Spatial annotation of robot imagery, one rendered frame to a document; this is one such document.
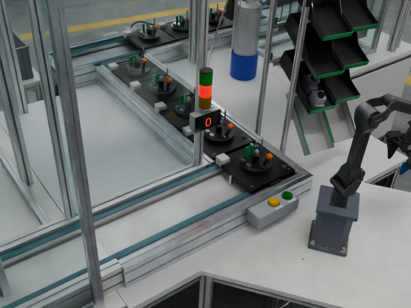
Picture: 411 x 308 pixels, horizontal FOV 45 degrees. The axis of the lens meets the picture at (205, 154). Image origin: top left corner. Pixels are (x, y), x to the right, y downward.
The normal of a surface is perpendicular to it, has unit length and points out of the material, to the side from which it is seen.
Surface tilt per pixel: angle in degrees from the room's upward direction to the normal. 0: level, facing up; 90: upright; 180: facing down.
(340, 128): 45
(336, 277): 0
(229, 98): 0
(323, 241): 90
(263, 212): 0
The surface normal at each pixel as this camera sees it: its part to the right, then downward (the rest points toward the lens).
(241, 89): 0.04, -0.79
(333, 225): -0.29, 0.57
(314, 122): 0.33, -0.17
